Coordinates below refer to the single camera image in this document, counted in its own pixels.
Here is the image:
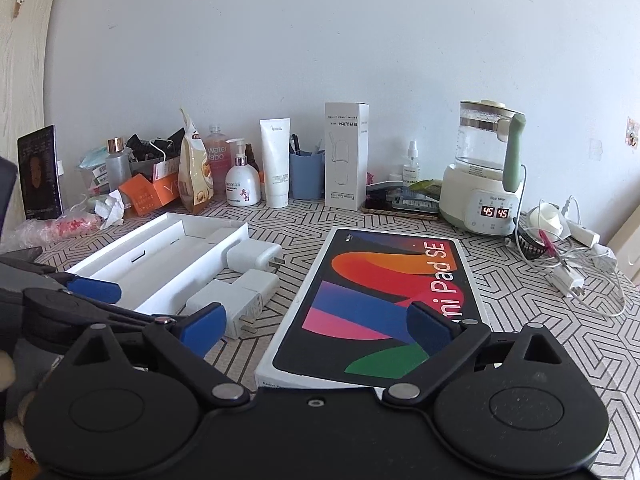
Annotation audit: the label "white charger plug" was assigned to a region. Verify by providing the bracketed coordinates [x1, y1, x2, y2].
[226, 241, 285, 273]
[235, 269, 280, 308]
[185, 280, 262, 339]

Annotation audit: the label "glass kettle with green handle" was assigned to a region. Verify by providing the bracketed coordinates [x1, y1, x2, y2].
[452, 100, 529, 194]

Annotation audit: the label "small clear spray bottle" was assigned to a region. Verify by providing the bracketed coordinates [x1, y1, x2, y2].
[402, 141, 421, 189]

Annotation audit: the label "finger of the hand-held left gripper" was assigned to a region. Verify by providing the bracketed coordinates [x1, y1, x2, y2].
[75, 296, 173, 328]
[0, 247, 122, 306]

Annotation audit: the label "white round gadget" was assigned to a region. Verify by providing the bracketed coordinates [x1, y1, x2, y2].
[527, 202, 572, 237]

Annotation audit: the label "white cosmetic tube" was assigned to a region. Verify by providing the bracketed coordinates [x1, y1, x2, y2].
[259, 118, 292, 209]

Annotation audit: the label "white tangled cables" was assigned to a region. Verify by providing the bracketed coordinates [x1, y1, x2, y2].
[510, 195, 627, 319]

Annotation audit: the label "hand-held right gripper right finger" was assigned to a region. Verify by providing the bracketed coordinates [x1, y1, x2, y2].
[382, 301, 566, 406]

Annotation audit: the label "frosted bottle with copper cap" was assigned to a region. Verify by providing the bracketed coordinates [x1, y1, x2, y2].
[105, 137, 134, 194]

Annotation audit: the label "white box tray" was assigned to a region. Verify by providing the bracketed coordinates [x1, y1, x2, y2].
[65, 212, 250, 316]

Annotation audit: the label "blue face mask pack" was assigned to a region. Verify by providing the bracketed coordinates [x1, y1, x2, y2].
[77, 147, 109, 171]

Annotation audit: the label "blue pen cup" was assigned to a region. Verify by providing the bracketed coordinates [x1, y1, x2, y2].
[289, 151, 326, 200]

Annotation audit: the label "white power strip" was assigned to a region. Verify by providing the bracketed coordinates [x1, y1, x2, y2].
[570, 220, 602, 249]

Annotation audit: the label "tan snack bag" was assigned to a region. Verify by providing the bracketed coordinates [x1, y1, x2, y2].
[178, 107, 215, 214]

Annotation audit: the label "green packet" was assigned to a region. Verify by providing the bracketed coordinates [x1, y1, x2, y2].
[407, 180, 444, 199]

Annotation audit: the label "white pump bottle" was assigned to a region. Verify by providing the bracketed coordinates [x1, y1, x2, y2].
[225, 138, 263, 208]

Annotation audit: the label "crumpled white tissue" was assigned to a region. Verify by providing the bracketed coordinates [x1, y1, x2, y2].
[92, 190, 126, 229]

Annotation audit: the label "pink clear bottle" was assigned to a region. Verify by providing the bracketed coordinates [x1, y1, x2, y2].
[204, 125, 232, 196]

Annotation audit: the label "pale wooden cabinet panel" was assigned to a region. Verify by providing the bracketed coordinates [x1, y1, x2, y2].
[0, 0, 62, 163]

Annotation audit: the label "barcode labelled packets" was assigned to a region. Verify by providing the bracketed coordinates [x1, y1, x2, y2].
[90, 162, 112, 192]

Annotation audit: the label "geometric patterned desktop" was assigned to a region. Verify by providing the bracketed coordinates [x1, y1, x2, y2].
[30, 195, 640, 466]

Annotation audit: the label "colourful tablet box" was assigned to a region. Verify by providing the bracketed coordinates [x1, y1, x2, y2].
[255, 226, 493, 392]

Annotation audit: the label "tall white carton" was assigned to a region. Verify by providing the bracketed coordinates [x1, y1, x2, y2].
[324, 102, 370, 211]

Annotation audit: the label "orange cardboard box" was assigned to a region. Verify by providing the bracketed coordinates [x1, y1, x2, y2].
[118, 172, 181, 217]

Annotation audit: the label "cream furniture edge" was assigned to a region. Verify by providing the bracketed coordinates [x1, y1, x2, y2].
[605, 215, 640, 282]

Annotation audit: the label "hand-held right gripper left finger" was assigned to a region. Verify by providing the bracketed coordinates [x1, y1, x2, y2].
[59, 302, 251, 408]

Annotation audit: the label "clear bag with red pieces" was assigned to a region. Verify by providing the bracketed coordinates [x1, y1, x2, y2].
[0, 210, 101, 257]

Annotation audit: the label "white kettle heating base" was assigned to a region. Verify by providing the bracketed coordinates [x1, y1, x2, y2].
[439, 164, 526, 237]

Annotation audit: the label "white plug adapter with cable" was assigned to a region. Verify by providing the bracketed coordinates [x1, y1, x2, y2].
[552, 265, 587, 299]

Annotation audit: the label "black comb brush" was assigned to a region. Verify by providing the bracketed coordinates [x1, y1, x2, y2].
[515, 225, 549, 262]

